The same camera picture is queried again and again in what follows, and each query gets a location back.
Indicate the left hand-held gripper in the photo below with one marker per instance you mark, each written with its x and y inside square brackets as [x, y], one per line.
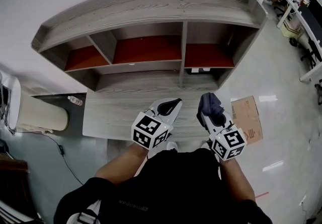
[148, 130]

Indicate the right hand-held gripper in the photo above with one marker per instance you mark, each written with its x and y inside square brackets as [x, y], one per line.
[226, 145]

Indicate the grey wooden shelf unit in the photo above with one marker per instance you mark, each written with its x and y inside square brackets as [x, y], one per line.
[151, 9]

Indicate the person's right forearm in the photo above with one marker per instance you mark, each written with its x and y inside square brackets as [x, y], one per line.
[236, 180]

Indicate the person's left forearm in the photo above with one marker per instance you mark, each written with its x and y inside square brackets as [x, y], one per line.
[120, 165]

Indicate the light wood-grain table top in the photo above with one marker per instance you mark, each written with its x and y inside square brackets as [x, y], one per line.
[120, 112]

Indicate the white office desk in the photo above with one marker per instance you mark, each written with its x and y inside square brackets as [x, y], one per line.
[296, 9]

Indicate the person's right shoe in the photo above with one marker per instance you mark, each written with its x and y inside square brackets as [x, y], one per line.
[206, 145]

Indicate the person's shoe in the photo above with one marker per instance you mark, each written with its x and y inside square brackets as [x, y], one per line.
[172, 146]
[206, 145]

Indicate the flat cardboard box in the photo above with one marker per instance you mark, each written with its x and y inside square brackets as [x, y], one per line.
[247, 117]

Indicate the person's left shoe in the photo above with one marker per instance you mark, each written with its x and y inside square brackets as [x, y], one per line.
[172, 146]

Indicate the framed deer picture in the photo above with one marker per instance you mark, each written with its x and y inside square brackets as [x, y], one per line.
[200, 70]

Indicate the person's black shirt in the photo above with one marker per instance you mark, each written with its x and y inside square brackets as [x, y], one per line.
[176, 187]

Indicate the clear plastic bottle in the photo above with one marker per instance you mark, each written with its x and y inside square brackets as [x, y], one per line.
[75, 100]

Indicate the black office chair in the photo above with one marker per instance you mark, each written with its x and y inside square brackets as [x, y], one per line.
[313, 51]

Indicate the cream cylindrical appliance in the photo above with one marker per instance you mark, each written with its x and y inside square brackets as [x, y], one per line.
[42, 112]

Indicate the brown wooden cabinet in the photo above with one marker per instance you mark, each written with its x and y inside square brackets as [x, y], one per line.
[12, 182]

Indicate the white slatted rack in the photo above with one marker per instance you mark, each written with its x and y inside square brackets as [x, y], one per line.
[12, 214]

